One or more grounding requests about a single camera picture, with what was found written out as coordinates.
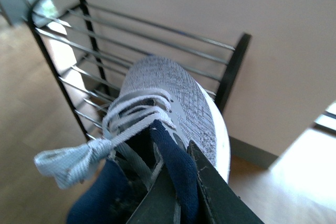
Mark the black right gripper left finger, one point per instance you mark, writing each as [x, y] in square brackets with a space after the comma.
[160, 205]

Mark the black metal shoe rack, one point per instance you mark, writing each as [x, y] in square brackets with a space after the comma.
[90, 49]

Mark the grey knit sneaker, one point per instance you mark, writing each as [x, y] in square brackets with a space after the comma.
[159, 111]

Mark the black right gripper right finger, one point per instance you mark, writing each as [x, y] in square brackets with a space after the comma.
[217, 202]

